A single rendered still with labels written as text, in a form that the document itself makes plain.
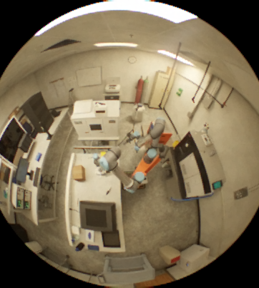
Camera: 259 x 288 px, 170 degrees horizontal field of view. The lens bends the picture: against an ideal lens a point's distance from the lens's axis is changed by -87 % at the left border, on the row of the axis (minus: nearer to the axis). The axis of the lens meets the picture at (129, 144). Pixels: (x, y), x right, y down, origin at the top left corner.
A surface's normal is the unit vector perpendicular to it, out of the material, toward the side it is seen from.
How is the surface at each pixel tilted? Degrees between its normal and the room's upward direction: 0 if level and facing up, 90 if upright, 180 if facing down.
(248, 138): 90
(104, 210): 0
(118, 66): 90
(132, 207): 0
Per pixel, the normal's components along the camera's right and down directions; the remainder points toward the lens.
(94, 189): 0.11, -0.55
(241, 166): -0.99, 0.00
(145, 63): 0.07, 0.83
